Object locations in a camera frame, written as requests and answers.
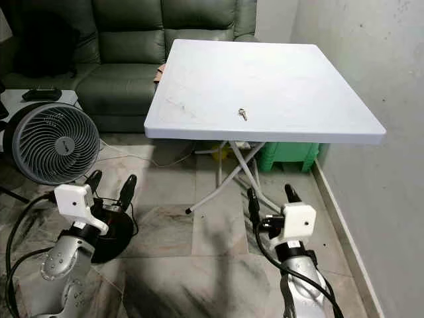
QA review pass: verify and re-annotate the green plastic crate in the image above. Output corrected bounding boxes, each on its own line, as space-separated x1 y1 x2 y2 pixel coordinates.
258 140 321 174

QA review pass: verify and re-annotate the grey round floor fan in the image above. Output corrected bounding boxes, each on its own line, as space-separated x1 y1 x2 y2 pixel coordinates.
3 102 137 265

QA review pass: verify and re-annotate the yellow object under table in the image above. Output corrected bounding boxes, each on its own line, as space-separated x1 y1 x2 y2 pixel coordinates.
210 146 230 162

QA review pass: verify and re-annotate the black remote control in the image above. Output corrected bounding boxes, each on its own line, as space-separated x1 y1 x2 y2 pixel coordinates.
21 87 62 103

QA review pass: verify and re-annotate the low grey side table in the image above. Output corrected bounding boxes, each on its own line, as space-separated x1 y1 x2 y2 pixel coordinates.
0 89 81 127

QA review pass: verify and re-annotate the white folding table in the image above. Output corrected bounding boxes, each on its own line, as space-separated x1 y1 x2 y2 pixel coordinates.
144 38 388 215

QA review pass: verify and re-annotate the brown cardboard piece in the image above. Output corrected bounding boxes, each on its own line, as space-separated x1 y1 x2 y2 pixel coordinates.
152 62 167 84

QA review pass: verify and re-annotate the green leather sofa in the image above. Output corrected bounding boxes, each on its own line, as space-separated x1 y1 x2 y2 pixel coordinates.
0 0 260 134

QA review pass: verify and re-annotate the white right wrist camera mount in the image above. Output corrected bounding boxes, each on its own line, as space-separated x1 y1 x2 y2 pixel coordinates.
279 201 317 243

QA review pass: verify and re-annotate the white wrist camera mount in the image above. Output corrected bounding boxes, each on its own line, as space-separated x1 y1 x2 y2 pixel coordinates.
279 201 317 243
54 184 109 235

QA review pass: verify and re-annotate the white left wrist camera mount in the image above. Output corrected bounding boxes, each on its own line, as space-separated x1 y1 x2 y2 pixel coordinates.
54 184 109 235

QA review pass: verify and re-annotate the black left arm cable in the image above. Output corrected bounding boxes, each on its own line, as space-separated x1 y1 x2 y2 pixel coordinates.
4 191 58 318

